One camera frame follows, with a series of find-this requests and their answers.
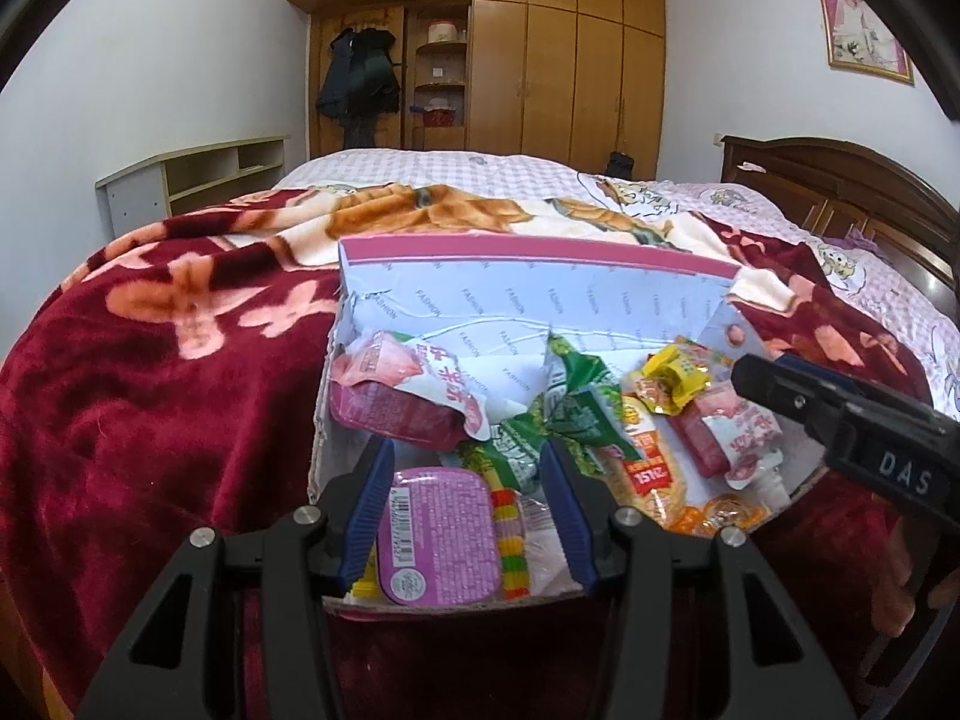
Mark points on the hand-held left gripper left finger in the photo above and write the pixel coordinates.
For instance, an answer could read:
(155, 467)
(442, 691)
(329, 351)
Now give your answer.
(367, 510)

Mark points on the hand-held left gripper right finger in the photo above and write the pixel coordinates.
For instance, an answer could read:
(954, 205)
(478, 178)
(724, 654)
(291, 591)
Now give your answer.
(570, 517)

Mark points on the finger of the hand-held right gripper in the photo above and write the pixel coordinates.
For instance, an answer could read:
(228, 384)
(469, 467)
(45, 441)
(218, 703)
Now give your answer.
(806, 369)
(787, 397)

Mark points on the purple snack tray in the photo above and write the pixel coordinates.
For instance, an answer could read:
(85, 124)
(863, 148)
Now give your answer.
(439, 532)

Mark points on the yellow candy packet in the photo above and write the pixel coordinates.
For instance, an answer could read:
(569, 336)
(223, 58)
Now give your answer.
(364, 589)
(675, 375)

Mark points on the pink spouted pouch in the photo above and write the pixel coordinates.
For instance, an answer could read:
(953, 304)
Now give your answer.
(712, 435)
(390, 397)

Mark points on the small green snack packet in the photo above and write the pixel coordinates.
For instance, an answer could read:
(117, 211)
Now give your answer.
(502, 461)

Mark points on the large green snack packet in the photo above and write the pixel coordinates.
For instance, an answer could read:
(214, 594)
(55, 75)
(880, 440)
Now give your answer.
(585, 405)

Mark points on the orange yellow snack bag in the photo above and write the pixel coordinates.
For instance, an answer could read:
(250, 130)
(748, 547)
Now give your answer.
(725, 514)

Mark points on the pink cardboard box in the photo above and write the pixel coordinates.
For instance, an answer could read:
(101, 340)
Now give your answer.
(525, 292)

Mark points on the dark wooden headboard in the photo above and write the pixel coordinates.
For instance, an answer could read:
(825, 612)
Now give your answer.
(847, 187)

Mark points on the red floral blanket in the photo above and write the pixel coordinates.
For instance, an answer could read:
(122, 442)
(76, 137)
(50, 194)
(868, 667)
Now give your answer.
(150, 390)

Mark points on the small black bag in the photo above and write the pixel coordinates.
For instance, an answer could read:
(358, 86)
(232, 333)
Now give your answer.
(620, 166)

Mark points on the white bedside shelf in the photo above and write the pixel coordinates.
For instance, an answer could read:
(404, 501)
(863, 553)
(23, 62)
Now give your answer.
(187, 180)

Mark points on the red pot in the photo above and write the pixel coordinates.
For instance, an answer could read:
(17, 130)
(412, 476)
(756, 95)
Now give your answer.
(439, 117)

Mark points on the wooden wardrobe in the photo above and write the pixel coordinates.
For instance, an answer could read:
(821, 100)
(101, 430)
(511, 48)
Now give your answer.
(547, 60)

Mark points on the black coat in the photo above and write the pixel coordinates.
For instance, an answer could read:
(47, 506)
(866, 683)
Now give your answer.
(360, 82)

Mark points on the white container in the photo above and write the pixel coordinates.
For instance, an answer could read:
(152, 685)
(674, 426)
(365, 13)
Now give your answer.
(442, 31)

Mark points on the wall poster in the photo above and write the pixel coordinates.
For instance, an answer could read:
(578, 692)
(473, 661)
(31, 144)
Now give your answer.
(862, 26)

